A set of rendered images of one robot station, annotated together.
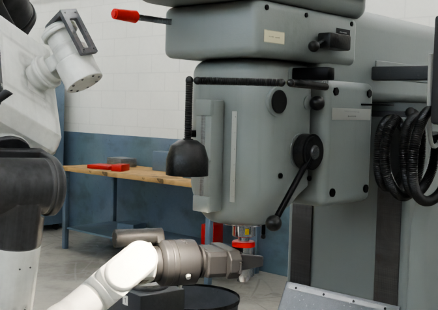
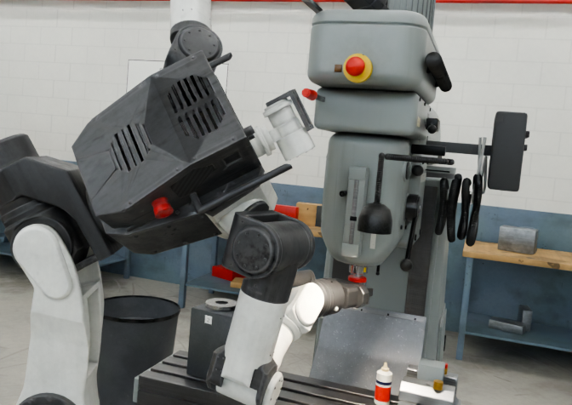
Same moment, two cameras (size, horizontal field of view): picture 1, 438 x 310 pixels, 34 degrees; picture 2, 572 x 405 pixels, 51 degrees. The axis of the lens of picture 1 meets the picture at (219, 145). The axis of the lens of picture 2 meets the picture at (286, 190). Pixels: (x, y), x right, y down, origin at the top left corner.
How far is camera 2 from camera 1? 0.76 m
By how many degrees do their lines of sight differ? 24
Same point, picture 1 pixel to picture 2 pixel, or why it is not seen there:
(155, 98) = (25, 119)
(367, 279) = (399, 298)
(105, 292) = (296, 327)
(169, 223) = not seen: hidden behind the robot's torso
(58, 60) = (283, 134)
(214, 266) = (351, 299)
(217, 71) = (362, 143)
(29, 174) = (298, 236)
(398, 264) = (426, 286)
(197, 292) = (134, 303)
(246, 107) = (389, 174)
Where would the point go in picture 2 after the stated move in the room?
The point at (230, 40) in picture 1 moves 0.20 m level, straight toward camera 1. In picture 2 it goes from (388, 122) to (444, 122)
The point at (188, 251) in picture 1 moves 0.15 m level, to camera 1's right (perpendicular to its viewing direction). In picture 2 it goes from (336, 288) to (390, 287)
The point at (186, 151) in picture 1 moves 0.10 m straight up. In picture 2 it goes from (384, 213) to (388, 165)
